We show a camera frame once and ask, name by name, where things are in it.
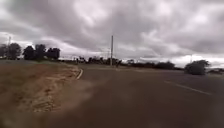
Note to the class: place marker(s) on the dry brown grass verge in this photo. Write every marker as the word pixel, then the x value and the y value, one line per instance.
pixel 30 83

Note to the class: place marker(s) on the grey asphalt road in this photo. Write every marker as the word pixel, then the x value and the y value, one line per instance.
pixel 133 100

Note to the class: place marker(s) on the round dark bush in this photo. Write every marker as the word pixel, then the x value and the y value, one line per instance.
pixel 196 67

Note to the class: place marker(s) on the tall pale pole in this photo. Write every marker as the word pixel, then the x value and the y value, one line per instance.
pixel 111 50

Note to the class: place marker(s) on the group of dark trees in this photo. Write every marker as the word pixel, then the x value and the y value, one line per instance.
pixel 36 52

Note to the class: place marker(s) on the low dark hedge line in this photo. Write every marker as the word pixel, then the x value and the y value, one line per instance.
pixel 143 64

